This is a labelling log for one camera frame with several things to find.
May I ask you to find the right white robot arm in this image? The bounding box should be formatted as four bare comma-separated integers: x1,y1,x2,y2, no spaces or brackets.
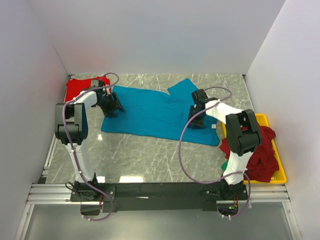
188,89,263,186

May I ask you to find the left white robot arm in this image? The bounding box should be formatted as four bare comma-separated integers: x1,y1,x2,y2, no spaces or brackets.
54,79,125,183

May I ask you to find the blue t shirt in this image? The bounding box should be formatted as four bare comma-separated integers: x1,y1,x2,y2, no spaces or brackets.
101,78,220,147

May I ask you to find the folded red t shirt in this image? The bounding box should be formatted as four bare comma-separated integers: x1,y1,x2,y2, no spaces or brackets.
65,76,111,102

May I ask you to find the green t shirt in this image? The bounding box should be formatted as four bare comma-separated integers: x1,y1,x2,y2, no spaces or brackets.
221,161,228,171

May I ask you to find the dark red t shirt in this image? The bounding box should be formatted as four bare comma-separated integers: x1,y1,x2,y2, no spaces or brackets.
219,125,280,183

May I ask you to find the black base beam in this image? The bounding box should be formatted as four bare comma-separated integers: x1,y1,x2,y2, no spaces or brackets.
70,181,249,215

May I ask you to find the aluminium frame rail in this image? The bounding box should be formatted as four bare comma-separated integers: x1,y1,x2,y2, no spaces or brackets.
26,184,291,205

